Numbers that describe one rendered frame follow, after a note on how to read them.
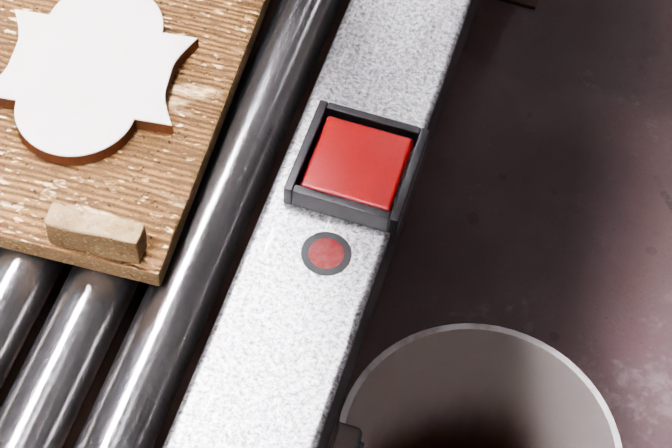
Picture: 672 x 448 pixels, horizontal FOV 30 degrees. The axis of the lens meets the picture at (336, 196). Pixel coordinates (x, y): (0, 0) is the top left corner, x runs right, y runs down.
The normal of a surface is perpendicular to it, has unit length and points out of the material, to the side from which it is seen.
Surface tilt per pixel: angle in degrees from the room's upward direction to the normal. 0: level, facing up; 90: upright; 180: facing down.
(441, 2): 0
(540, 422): 87
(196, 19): 0
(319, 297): 0
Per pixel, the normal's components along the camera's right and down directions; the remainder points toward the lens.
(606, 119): 0.04, -0.55
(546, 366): -0.64, 0.59
